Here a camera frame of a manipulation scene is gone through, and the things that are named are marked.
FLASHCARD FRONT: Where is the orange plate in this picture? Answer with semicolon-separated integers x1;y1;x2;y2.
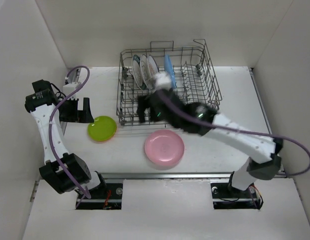
90;131;117;144

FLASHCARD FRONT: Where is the pink plate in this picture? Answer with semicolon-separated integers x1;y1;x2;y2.
144;129;185;167

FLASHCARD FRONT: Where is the blue plate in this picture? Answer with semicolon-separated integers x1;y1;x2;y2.
164;54;176;89

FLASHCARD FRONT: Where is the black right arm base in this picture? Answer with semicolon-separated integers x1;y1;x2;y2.
210;182;264;210

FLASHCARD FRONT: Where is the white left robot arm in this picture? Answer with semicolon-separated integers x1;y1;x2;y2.
25;79;107;199

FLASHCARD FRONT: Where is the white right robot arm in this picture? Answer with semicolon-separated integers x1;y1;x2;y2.
136;90;283;197

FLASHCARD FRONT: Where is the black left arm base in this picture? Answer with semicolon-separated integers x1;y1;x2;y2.
75;182;123;211

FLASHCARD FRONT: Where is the patterned white plate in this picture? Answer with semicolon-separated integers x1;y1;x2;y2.
147;55;159;89

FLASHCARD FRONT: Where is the white blue-rimmed plate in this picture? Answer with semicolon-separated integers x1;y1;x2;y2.
140;54;153;90

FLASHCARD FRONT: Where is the white plate with green rim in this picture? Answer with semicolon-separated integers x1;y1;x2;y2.
131;54;147;90

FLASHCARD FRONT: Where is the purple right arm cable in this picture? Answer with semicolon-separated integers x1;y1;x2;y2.
157;88;310;210

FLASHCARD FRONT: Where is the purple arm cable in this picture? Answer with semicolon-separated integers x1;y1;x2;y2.
157;88;310;210
48;65;92;208

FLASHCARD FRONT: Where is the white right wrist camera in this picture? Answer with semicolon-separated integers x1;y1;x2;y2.
153;71;172;90

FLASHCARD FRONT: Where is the grey wire dish rack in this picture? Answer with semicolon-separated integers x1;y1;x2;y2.
116;39;222;126

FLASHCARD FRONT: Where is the front aluminium rail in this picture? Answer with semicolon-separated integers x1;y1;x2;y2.
101;172;231;180

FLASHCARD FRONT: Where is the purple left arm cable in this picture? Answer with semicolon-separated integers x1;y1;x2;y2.
48;65;92;208

